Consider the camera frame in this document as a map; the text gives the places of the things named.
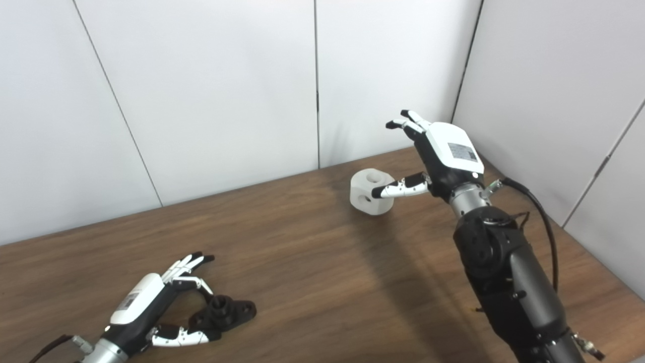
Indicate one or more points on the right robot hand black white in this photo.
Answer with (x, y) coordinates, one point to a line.
(448, 151)

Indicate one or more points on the round white piece with holes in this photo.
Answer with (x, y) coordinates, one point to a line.
(365, 194)

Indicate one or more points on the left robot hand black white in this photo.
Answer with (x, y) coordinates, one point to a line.
(141, 302)

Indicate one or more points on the black flanged holder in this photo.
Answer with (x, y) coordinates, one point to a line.
(227, 312)

